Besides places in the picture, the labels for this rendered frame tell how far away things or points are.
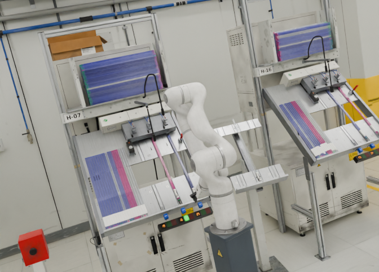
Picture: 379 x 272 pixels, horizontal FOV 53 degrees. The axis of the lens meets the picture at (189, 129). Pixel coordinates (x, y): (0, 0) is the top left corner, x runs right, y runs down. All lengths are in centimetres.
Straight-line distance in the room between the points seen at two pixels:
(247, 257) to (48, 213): 266
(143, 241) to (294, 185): 121
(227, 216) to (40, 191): 262
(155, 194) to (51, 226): 212
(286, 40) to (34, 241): 221
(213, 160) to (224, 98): 270
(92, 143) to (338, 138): 171
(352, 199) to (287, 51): 132
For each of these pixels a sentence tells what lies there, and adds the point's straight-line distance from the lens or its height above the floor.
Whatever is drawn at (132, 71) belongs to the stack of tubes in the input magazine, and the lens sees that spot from 261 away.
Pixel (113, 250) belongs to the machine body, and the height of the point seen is 45.
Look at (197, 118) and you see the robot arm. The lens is 192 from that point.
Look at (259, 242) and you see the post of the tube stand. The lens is 280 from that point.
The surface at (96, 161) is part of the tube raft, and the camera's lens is 249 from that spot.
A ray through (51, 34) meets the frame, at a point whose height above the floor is 188.
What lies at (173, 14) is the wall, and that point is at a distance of 432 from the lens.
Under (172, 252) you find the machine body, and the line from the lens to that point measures 278.
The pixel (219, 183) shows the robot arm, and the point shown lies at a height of 96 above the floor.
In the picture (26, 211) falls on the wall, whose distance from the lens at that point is 427.
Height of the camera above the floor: 158
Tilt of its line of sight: 11 degrees down
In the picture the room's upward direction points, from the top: 12 degrees counter-clockwise
